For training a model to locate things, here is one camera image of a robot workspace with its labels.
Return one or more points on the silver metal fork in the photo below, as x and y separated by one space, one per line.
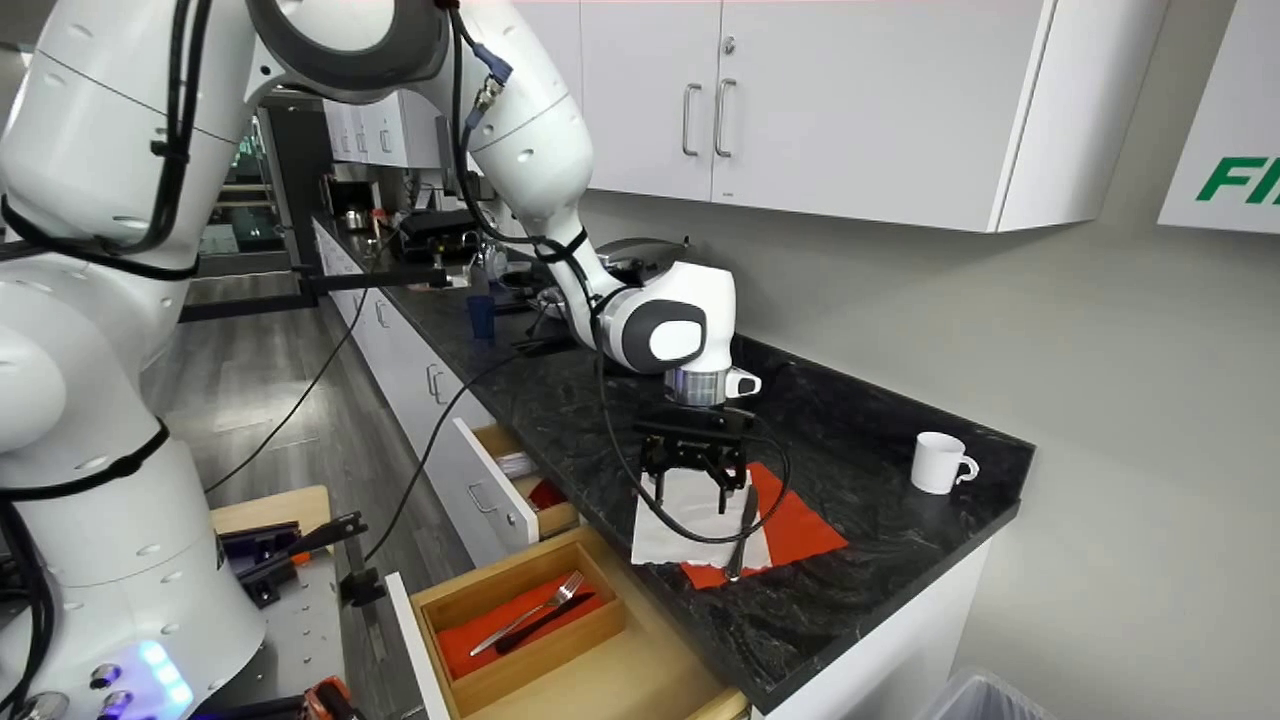
522 625

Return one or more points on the trash bin with white bag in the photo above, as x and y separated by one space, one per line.
984 700

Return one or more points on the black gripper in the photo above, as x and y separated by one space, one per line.
693 440

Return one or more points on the white upper wall cabinet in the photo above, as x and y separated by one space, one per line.
867 107

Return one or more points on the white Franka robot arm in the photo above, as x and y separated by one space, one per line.
121 266

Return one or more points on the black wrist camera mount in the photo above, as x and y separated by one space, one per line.
693 420

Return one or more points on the white paper napkin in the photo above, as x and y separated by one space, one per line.
683 532

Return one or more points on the black clamp tool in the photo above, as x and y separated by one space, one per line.
286 545

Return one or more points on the white ceramic mug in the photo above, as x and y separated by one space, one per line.
938 464

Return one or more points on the orange drawer tray liner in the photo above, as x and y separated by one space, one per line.
463 646

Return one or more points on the small wooden drawer white front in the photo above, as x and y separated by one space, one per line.
492 500

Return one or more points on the white sign green letters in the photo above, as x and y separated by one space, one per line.
1234 120

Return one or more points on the blue cup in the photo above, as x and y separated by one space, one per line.
482 321

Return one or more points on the silver metal knife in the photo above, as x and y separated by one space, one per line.
748 540

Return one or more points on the light wooden board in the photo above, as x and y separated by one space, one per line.
273 506

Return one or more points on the large wooden drawer white front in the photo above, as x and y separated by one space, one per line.
642 667

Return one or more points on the black plastic utensil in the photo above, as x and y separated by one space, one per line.
553 621

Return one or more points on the black coffee machine silver lid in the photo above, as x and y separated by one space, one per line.
642 255

